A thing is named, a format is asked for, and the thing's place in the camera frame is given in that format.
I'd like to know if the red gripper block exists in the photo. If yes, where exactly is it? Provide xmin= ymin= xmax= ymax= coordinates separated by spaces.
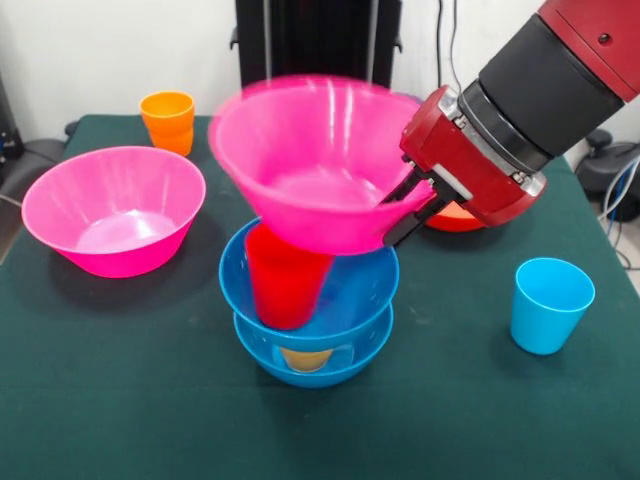
xmin=377 ymin=85 xmax=549 ymax=249

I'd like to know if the blue plastic bowl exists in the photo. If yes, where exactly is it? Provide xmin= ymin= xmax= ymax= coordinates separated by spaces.
xmin=233 ymin=302 xmax=395 ymax=389
xmin=219 ymin=217 xmax=401 ymax=351

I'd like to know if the pink plastic bowl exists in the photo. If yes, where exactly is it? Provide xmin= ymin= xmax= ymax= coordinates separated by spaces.
xmin=207 ymin=74 xmax=436 ymax=256
xmin=20 ymin=145 xmax=207 ymax=279

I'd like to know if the red plastic cup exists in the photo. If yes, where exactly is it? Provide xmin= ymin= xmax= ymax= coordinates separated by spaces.
xmin=244 ymin=223 xmax=335 ymax=330

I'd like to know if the yellow plastic cup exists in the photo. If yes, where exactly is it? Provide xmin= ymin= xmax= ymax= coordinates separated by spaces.
xmin=278 ymin=348 xmax=335 ymax=374

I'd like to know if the red-orange plastic bowl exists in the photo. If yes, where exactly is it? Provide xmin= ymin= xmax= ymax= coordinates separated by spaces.
xmin=424 ymin=199 xmax=489 ymax=233

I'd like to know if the light blue plastic cup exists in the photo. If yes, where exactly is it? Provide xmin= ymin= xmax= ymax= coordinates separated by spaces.
xmin=510 ymin=257 xmax=596 ymax=356

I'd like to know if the dark green table cloth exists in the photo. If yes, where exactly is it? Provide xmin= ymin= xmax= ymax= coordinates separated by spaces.
xmin=0 ymin=113 xmax=640 ymax=480

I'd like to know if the orange plastic cup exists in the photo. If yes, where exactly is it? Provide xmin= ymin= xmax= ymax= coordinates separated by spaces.
xmin=138 ymin=90 xmax=196 ymax=157

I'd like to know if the black cable with plug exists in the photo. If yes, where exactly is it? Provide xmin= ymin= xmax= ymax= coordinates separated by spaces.
xmin=433 ymin=0 xmax=466 ymax=94

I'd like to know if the black upright post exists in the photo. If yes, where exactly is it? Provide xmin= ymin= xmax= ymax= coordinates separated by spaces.
xmin=229 ymin=0 xmax=404 ymax=91

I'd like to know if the tangle of floor cables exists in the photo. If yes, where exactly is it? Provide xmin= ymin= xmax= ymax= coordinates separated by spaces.
xmin=597 ymin=159 xmax=640 ymax=271

